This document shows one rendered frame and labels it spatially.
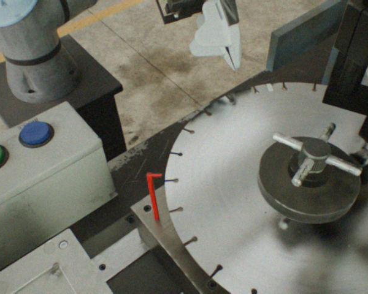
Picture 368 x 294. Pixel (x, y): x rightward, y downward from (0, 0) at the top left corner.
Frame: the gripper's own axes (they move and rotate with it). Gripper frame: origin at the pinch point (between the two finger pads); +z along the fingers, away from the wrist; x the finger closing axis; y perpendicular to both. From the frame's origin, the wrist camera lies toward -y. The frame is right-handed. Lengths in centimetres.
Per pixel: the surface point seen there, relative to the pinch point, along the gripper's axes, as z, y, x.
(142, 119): -20, -4, -132
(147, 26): -77, -31, -171
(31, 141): 0.1, 30.0, -9.8
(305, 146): 14.0, 1.5, 10.9
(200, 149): 10.1, 10.0, 1.9
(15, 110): -13, 34, -38
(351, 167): 17.6, -1.4, 12.8
